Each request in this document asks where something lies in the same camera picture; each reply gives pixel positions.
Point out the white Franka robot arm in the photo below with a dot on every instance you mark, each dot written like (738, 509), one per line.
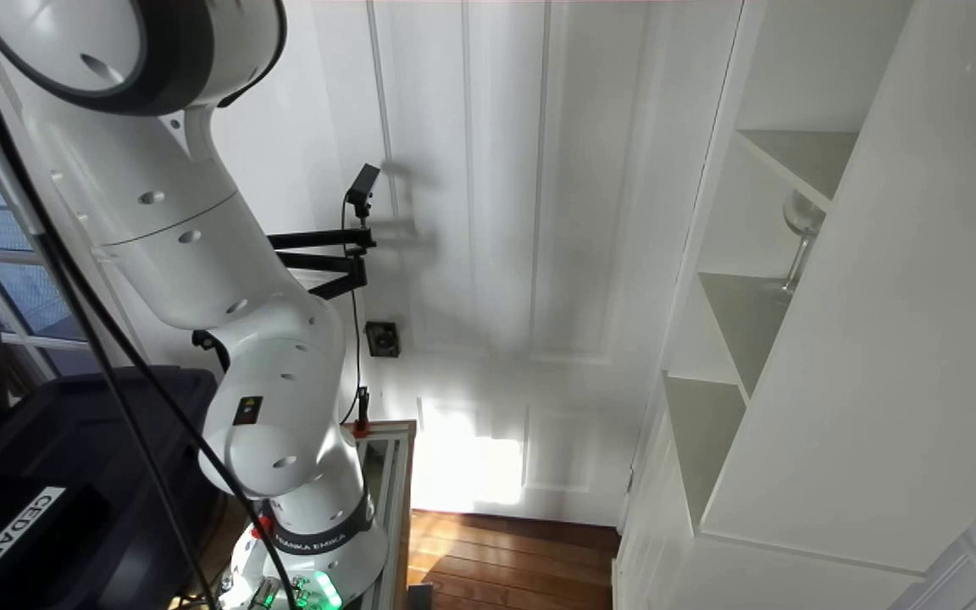
(171, 224)

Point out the white shelf cabinet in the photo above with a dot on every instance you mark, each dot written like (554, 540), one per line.
(907, 338)

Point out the red clamp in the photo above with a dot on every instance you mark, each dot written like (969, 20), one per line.
(360, 427)

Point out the metal robot stand table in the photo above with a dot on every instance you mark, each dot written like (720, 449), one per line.
(387, 509)

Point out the clear wine glass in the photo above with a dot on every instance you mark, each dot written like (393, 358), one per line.
(802, 222)

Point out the green item at base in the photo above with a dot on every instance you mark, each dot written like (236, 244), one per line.
(314, 594)

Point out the black equipment case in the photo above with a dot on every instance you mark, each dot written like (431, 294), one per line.
(71, 451)

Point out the white label sticker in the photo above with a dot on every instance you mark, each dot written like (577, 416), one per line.
(15, 528)

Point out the dark wall outlet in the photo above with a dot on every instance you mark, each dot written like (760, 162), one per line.
(384, 338)

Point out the small black mounted camera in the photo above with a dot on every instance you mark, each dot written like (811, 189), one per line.
(360, 188)

